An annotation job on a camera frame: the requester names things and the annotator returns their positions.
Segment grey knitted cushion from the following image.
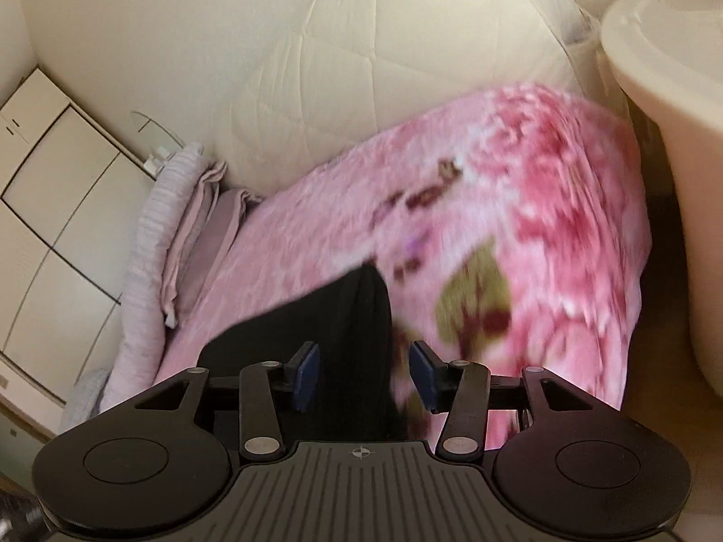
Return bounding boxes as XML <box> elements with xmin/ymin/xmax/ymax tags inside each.
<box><xmin>59</xmin><ymin>368</ymin><xmax>110</xmax><ymax>433</ymax></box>

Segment cream round bedside table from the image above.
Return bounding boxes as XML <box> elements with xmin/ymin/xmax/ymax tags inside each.
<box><xmin>601</xmin><ymin>0</ymin><xmax>723</xmax><ymax>392</ymax></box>

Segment pink rose bedspread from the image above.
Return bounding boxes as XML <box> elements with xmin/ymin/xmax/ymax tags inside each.
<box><xmin>158</xmin><ymin>83</ymin><xmax>651</xmax><ymax>442</ymax></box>

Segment black garment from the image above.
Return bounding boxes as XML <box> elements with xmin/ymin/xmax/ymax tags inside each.
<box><xmin>198</xmin><ymin>261</ymin><xmax>409</xmax><ymax>444</ymax></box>

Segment lilac striped duvet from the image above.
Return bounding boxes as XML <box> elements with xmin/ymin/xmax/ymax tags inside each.
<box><xmin>99</xmin><ymin>143</ymin><xmax>210</xmax><ymax>411</ymax></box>

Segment folded pink sheet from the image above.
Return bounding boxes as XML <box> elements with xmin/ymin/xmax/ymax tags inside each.
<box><xmin>160</xmin><ymin>162</ymin><xmax>261</xmax><ymax>329</ymax></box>

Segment cream quilted headboard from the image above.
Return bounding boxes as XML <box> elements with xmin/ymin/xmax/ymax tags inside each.
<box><xmin>213</xmin><ymin>0</ymin><xmax>606</xmax><ymax>196</ymax></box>

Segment white wardrobe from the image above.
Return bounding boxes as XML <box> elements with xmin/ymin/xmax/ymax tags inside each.
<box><xmin>1</xmin><ymin>70</ymin><xmax>153</xmax><ymax>402</ymax></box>

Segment round glass side table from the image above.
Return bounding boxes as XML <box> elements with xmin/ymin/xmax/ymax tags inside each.
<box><xmin>130</xmin><ymin>110</ymin><xmax>184</xmax><ymax>178</ymax></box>

